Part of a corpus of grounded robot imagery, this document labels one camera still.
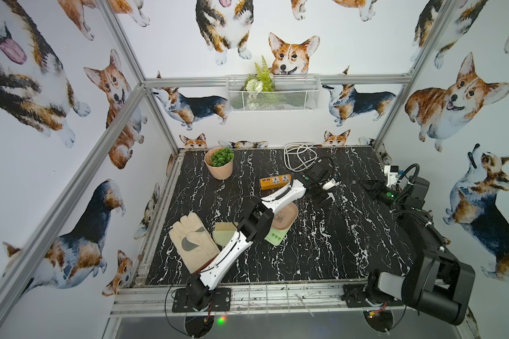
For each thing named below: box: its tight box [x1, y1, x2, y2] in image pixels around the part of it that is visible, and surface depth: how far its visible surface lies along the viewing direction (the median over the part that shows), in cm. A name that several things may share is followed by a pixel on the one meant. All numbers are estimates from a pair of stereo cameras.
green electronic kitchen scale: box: [263, 224, 293, 246], surface depth 88 cm
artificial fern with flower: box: [244, 55, 276, 111], surface depth 84 cm
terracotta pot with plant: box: [204, 146, 235, 181], surface depth 102 cm
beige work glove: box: [168, 211, 221, 275], surface depth 89 cm
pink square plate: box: [271, 201, 299, 230], surface depth 92 cm
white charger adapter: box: [322, 177, 336, 191], surface depth 91 cm
